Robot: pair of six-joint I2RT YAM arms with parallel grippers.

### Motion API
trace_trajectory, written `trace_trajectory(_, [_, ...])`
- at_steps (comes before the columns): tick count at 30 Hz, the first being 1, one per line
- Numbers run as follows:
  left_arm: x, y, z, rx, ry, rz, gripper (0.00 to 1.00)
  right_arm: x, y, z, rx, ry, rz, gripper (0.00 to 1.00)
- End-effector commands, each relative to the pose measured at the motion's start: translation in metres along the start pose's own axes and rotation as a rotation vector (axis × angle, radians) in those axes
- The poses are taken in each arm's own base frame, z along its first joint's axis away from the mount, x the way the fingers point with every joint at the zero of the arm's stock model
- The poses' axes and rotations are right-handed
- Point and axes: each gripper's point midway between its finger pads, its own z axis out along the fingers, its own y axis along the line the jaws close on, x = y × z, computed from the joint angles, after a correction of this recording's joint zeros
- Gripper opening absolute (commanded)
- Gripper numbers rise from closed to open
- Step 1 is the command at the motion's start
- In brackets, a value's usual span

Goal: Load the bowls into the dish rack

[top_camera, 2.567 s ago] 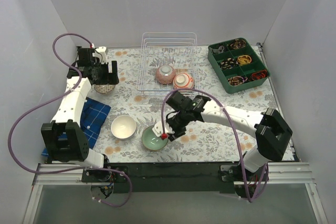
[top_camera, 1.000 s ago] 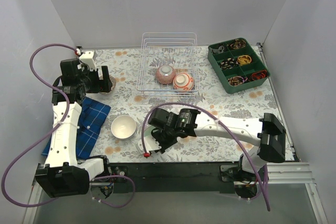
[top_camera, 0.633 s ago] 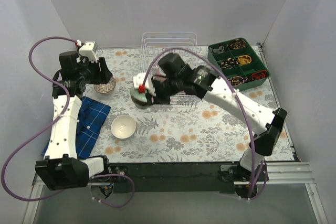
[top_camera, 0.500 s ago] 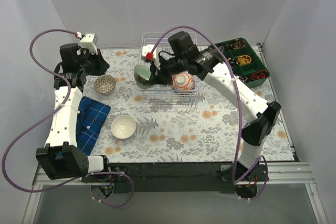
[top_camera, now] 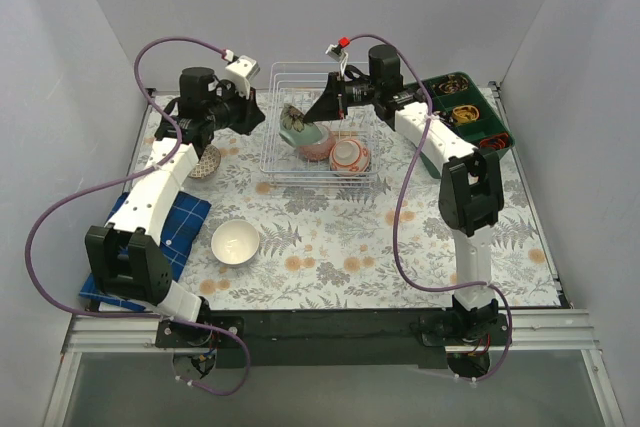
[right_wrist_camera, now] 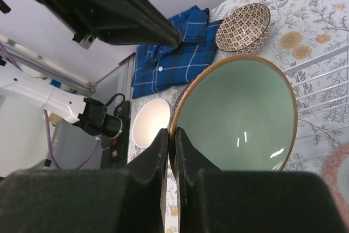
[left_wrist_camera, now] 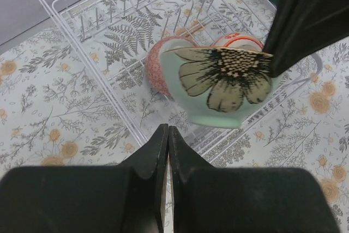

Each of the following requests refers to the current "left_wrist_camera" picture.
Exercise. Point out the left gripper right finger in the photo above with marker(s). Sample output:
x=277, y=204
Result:
x=210, y=199

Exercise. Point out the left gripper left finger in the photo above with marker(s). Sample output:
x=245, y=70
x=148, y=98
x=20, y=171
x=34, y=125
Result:
x=128, y=197

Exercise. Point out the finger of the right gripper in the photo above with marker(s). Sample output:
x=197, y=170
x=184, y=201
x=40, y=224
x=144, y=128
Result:
x=303, y=27

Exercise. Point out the orange floral bowl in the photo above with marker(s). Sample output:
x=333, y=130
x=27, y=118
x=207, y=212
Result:
x=239, y=40

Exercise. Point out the celadon green bowl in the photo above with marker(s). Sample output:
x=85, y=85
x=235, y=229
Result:
x=218, y=86

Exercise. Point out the black white leaf bowl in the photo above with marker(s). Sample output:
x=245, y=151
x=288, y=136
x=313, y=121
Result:
x=153, y=68

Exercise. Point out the white wire dish rack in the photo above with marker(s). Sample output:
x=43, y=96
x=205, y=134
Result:
x=113, y=38

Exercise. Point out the floral table mat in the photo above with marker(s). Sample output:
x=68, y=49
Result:
x=54, y=113

